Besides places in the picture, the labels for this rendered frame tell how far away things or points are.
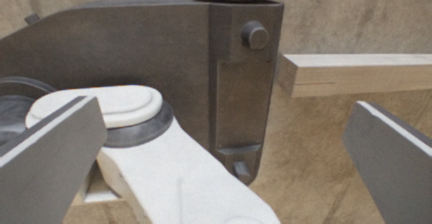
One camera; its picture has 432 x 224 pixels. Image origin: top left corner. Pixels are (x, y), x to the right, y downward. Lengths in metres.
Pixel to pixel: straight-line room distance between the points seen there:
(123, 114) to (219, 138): 0.28
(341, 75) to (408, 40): 0.37
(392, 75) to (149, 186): 0.79
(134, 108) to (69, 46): 0.21
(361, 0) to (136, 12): 0.65
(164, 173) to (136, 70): 0.25
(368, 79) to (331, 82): 0.14
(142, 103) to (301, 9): 0.53
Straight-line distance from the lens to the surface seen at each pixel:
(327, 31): 0.78
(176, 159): 0.31
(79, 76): 0.51
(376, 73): 0.83
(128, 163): 0.32
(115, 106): 0.35
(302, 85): 0.67
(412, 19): 1.01
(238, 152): 0.57
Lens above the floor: 0.61
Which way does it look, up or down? 58 degrees down
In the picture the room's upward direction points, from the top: 160 degrees clockwise
